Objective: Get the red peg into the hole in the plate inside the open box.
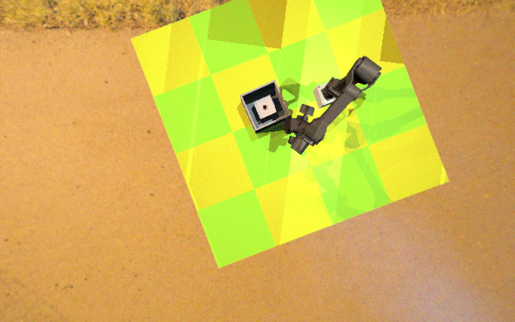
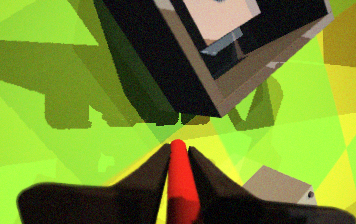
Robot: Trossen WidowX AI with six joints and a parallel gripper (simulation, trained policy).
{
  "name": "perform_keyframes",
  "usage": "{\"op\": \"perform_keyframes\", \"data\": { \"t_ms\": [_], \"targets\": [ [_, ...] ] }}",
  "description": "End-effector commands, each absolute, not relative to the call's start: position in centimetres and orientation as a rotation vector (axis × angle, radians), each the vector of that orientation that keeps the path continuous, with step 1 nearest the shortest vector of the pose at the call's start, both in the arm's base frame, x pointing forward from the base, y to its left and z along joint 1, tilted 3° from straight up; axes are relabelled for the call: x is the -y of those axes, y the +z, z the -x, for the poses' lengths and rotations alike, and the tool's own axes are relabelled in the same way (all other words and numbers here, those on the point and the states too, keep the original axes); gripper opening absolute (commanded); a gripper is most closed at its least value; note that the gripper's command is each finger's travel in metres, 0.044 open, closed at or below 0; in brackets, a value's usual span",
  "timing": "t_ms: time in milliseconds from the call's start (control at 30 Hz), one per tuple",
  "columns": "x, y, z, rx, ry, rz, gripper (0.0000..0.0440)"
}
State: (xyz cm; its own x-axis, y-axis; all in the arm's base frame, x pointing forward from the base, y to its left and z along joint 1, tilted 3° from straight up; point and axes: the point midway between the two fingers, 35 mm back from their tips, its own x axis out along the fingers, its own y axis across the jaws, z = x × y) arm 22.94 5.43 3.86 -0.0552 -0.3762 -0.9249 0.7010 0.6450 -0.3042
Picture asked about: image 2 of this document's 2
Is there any red peg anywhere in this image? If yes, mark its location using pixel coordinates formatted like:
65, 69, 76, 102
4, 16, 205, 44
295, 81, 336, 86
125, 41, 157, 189
165, 139, 204, 224

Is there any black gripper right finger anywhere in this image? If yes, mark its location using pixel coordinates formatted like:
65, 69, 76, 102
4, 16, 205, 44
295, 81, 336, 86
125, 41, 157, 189
188, 146, 356, 224

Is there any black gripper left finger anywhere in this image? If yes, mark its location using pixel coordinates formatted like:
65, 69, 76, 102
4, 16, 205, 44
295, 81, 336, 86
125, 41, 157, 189
16, 143, 171, 224

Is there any open dark box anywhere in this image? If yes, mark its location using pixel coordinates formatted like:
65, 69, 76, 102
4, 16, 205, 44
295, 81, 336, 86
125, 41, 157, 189
102, 0, 334, 118

